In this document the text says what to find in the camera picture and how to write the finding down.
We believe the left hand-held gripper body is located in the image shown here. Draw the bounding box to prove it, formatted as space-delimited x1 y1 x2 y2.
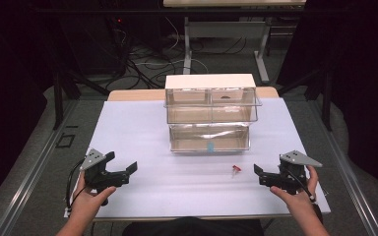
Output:
80 148 130 207

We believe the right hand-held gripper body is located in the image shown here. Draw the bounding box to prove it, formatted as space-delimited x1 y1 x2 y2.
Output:
258 149 323 195

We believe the person's right hand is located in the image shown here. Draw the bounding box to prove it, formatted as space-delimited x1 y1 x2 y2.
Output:
270 164 320 214

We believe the person's left hand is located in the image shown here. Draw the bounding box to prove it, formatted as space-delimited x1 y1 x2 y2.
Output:
73 170 118 218

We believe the white table mat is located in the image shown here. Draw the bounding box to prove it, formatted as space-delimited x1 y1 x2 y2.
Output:
63 97 332 220

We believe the wooden table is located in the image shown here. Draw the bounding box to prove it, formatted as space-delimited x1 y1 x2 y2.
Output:
106 86 281 102

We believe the black metal stand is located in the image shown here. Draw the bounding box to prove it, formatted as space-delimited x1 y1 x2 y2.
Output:
276 63 335 133
52 63 111 131

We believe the wide clear divided drawer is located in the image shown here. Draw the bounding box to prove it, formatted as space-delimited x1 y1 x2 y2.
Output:
163 96 263 125

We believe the white-topped clear drawer cabinet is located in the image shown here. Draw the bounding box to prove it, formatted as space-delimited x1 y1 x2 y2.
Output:
163 73 263 153

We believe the white desk with metal legs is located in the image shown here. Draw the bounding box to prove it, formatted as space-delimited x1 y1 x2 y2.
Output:
162 0 307 85

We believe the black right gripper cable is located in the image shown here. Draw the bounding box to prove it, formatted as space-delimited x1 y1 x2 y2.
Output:
290 168 317 202

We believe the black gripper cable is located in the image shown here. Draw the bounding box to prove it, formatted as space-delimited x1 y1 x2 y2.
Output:
290 168 317 202
65 158 87 210

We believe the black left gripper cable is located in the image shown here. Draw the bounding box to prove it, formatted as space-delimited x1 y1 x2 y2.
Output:
65 158 87 210

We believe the aluminium floor rail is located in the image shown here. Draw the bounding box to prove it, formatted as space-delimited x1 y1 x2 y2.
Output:
311 97 378 236
0 97 80 236

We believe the clear drawer with blue handle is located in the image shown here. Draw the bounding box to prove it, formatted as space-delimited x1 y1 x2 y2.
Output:
168 123 251 154

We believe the bundle of floor cables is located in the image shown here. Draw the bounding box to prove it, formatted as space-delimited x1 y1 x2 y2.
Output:
109 16 249 91

